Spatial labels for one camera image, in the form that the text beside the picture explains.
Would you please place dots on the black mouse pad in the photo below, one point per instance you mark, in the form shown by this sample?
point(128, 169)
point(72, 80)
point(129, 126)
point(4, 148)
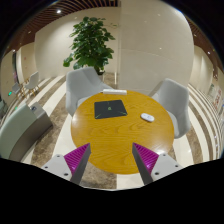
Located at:
point(109, 109)

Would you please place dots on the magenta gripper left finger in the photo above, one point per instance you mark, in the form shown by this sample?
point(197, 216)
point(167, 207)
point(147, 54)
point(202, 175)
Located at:
point(70, 166)

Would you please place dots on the white computer mouse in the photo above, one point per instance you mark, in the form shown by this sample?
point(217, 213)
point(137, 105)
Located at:
point(147, 117)

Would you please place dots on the green potted plant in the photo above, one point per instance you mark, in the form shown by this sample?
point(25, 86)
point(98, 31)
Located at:
point(89, 46)

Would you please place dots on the grey background chair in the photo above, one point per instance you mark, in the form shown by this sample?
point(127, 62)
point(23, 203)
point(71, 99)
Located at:
point(16, 89)

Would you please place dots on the white power strip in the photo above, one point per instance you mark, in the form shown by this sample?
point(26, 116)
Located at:
point(114, 92)

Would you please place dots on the round wooden table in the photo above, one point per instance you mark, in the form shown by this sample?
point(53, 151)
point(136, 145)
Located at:
point(111, 139)

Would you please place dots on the grey chair left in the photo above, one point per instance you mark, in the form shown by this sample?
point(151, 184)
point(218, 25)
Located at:
point(81, 84)

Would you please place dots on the grey chair right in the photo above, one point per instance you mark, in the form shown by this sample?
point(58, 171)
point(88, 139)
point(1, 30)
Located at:
point(174, 97)

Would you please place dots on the grey green sofa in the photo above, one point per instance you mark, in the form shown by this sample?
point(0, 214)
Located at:
point(21, 130)

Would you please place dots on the white background chair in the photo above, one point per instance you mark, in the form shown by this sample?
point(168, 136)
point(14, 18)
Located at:
point(33, 83)

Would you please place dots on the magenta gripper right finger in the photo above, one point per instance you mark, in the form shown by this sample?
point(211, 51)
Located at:
point(153, 166)

